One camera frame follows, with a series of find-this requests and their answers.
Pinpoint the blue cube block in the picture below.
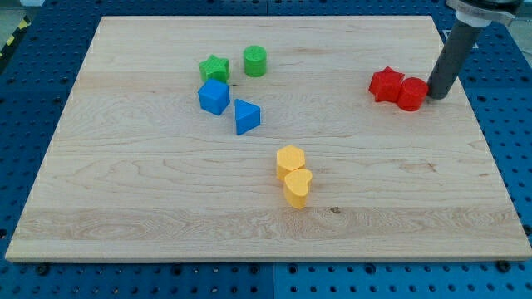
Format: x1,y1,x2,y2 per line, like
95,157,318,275
198,79,230,115

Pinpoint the yellow hexagon block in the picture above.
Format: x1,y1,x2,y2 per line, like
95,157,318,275
276,145,306,181

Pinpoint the yellow heart block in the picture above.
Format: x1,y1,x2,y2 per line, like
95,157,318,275
283,169,313,209

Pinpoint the red star block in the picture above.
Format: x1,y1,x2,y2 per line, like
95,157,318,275
368,66,405,103

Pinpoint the red cylinder block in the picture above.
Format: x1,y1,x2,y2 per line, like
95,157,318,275
397,77,428,111

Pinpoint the green cylinder block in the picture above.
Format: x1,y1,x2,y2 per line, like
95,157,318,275
243,45,267,77

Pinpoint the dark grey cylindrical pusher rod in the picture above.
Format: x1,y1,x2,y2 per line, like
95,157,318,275
427,20,482,100

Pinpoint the silver and white tool mount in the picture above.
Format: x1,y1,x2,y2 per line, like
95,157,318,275
445,0,523,28

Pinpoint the blue triangular prism block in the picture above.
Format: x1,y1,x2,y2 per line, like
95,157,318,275
234,99,261,135

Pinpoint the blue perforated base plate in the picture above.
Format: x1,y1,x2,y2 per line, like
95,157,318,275
1,1,531,298

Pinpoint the light wooden board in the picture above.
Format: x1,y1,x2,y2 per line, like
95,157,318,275
6,16,531,263

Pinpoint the green star block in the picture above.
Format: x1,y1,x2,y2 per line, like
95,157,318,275
199,55,230,83

